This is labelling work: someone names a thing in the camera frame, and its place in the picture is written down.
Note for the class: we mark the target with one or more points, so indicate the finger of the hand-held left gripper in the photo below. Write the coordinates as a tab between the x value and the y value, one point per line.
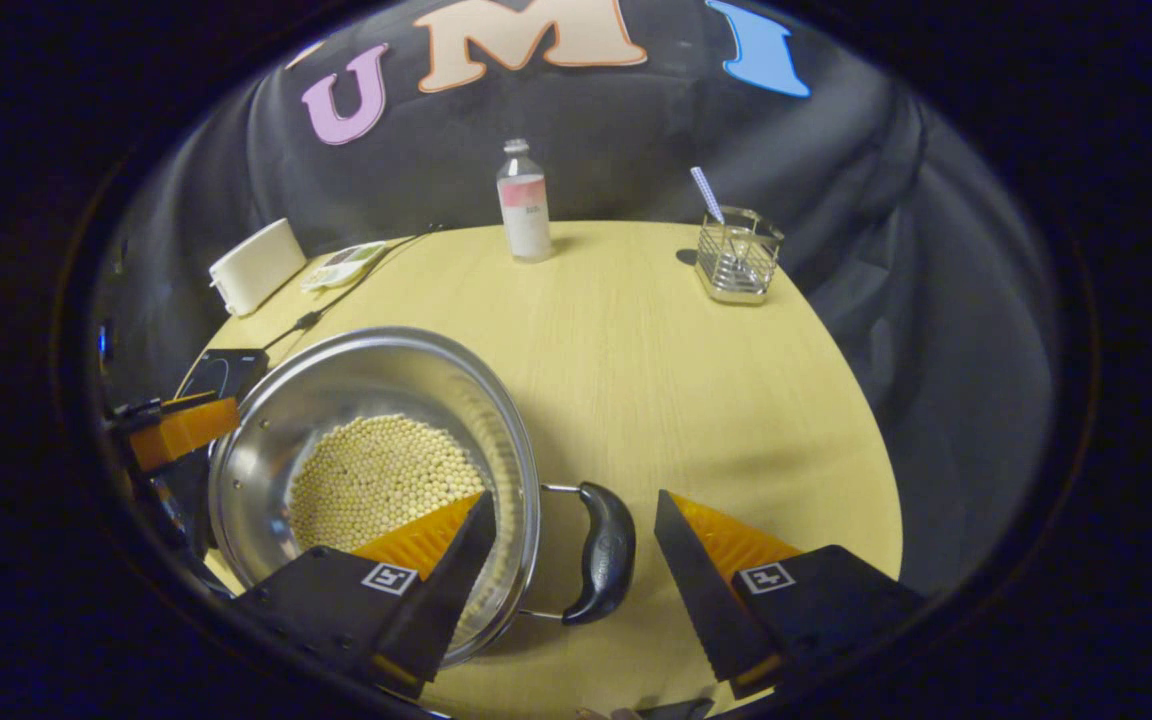
186	430

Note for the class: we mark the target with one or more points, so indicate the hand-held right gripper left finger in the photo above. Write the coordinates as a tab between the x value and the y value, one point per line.
446	600

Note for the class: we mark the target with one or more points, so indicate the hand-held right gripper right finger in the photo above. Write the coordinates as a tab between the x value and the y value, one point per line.
701	600

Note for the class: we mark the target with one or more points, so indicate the black induction cooktop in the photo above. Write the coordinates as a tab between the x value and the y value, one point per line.
226	372

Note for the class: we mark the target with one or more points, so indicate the pile of soybeans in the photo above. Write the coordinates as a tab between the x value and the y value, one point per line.
376	470

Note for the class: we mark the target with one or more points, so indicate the stainless steel pot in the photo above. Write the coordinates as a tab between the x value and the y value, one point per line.
366	380

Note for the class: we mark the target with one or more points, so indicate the white toaster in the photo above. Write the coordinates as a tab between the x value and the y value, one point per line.
256	268

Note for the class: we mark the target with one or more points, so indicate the white divided bean dish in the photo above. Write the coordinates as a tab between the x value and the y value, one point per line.
346	265

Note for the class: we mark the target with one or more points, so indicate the clear bottle with pink label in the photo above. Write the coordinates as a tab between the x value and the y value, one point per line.
526	215

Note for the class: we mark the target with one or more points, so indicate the striped straw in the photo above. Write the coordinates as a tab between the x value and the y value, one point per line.
706	192

